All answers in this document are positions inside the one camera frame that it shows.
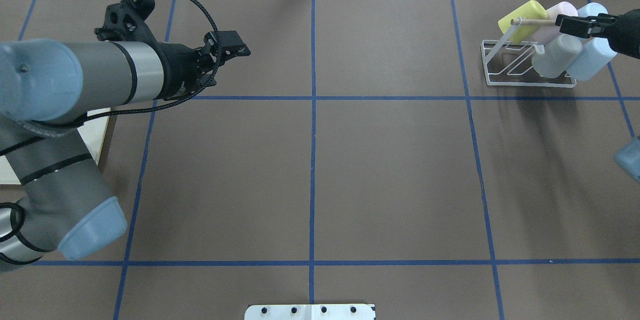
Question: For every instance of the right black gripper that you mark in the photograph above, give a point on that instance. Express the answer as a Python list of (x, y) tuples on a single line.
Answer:
[(628, 33)]

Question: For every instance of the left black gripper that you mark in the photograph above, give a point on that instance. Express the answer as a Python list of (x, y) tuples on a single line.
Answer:
[(178, 69)]

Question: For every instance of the light blue plastic cup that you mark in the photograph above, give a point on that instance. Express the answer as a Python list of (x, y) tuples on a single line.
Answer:
[(592, 9)]

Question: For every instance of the grey plastic cup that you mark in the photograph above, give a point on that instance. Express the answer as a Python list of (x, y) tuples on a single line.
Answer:
[(552, 59)]

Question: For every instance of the pink plastic cup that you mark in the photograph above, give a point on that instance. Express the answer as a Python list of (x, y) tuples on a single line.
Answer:
[(546, 34)]

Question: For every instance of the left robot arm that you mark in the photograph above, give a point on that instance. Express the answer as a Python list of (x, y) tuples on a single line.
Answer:
[(52, 88)]

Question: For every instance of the cream plastic tray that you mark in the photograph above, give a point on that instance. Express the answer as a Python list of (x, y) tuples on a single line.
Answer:
[(93, 134)]

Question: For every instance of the white wire cup rack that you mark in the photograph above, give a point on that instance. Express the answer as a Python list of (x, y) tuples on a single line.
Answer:
[(507, 63)]

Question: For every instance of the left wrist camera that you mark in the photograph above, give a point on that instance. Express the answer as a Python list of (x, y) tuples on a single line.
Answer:
[(126, 21)]

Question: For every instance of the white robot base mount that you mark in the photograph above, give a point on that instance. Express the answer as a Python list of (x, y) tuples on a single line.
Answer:
[(311, 312)]

